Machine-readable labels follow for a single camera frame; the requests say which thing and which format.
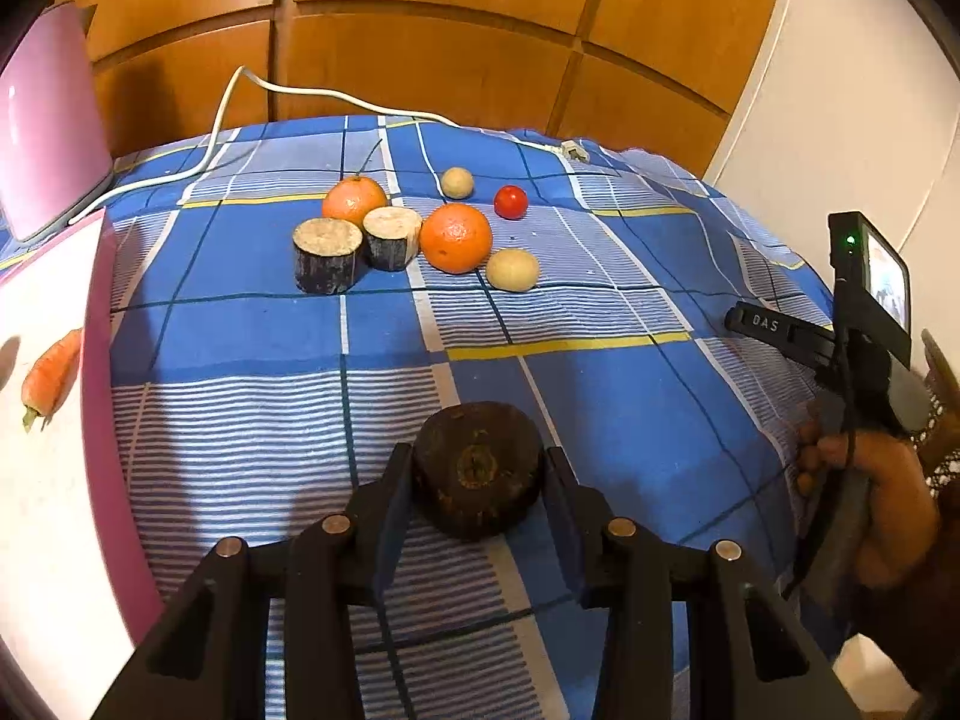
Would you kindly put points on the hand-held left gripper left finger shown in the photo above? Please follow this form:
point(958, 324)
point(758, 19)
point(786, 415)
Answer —
point(390, 532)

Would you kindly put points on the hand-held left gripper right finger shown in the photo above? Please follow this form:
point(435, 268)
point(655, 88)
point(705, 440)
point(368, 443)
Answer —
point(562, 529)

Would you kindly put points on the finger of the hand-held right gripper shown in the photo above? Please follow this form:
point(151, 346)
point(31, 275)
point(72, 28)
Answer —
point(780, 334)

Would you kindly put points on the dark brown log slice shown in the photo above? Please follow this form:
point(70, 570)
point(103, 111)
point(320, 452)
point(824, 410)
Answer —
point(476, 457)

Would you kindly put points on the large orange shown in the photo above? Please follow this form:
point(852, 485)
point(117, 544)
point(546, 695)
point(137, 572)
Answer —
point(455, 238)

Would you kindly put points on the small pale yellow ball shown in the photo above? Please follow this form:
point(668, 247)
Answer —
point(457, 182)

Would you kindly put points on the pink case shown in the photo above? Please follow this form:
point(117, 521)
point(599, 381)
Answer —
point(52, 127)

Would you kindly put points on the person's right forearm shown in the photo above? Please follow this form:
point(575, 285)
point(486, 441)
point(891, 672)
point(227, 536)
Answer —
point(930, 615)

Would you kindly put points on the person's right hand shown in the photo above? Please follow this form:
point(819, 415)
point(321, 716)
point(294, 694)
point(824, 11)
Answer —
point(896, 495)

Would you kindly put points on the blue plaid blanket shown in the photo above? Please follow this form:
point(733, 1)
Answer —
point(600, 390)

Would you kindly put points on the large pale yellow ball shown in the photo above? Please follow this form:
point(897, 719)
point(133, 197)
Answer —
point(512, 269)

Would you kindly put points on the pale-topped log slice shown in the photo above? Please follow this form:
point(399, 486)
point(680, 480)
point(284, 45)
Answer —
point(390, 236)
point(326, 255)

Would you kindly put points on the red tomato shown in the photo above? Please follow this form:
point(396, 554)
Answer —
point(511, 202)

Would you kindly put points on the small orange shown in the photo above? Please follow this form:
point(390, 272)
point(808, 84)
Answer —
point(355, 197)

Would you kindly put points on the carrot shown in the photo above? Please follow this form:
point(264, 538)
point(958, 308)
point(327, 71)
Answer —
point(49, 379)

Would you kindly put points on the wooden wardrobe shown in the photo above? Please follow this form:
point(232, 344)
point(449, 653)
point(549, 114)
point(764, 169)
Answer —
point(450, 15)

